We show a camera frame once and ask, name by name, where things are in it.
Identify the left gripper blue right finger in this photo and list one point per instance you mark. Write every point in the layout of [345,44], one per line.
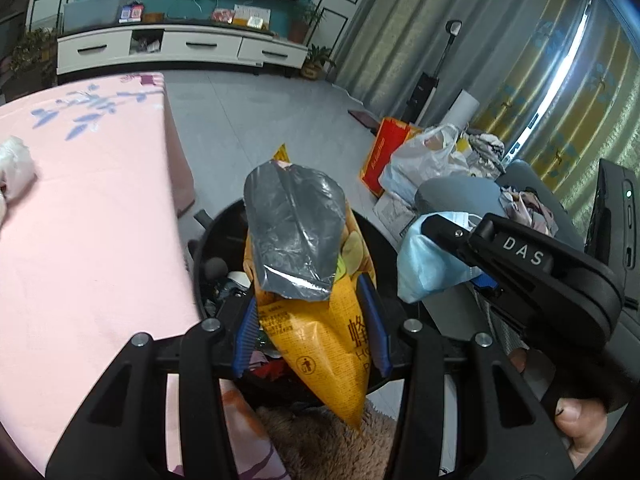
[372,309]

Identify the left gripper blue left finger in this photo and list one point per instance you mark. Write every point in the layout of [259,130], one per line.
[245,337]

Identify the yellow chip bag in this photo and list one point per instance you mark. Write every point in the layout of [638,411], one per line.
[299,219]

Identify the light blue face mask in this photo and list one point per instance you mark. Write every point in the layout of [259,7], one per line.
[423,268]

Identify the black trash bin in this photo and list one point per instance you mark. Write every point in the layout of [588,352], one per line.
[224,237]

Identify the person right hand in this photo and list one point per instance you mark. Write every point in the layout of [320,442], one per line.
[582,422]

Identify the white plastic shopping bag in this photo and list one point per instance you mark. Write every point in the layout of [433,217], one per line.
[428,155]

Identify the orange red gift box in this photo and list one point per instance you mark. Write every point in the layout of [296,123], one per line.
[392,133]

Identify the pink floral table cloth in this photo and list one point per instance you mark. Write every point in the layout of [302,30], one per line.
[90,254]

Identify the upright vacuum cleaner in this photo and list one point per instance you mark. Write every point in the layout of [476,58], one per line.
[426,87]

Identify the potted plant by cabinet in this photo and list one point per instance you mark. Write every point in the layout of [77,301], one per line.
[317,57]

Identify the striped window curtain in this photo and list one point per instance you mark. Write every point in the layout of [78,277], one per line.
[557,80]

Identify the white crumpled tissue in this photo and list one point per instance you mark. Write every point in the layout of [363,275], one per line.
[17,168]

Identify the white tv cabinet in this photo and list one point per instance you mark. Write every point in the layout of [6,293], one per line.
[167,43]

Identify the black camera device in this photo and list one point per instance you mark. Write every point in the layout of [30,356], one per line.
[613,231]

